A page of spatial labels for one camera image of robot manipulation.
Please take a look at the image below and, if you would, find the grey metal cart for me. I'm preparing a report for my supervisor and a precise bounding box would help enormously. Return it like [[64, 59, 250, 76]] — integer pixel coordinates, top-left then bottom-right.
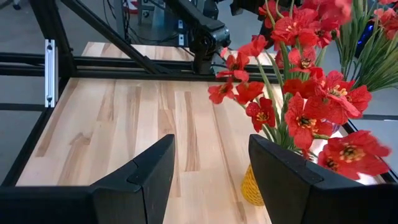
[[113, 0, 190, 47]]

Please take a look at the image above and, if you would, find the silver metal bracket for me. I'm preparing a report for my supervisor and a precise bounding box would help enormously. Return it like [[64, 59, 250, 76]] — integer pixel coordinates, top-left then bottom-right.
[[44, 39, 59, 108]]

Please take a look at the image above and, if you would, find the red artificial flower bunch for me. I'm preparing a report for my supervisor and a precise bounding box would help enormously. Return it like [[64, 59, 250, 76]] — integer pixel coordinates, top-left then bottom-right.
[[284, 70, 392, 181], [257, 0, 354, 74], [207, 34, 277, 133]]

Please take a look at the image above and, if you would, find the yellow glass vase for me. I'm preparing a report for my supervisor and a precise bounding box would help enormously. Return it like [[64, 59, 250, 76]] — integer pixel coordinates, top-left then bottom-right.
[[241, 164, 266, 207]]

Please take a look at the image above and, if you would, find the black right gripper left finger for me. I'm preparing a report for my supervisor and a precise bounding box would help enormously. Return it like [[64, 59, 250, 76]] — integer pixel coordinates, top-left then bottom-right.
[[0, 133, 177, 224]]

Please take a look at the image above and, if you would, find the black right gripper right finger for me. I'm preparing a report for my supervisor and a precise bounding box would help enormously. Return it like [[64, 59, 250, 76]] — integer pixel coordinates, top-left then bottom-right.
[[248, 133, 398, 224]]

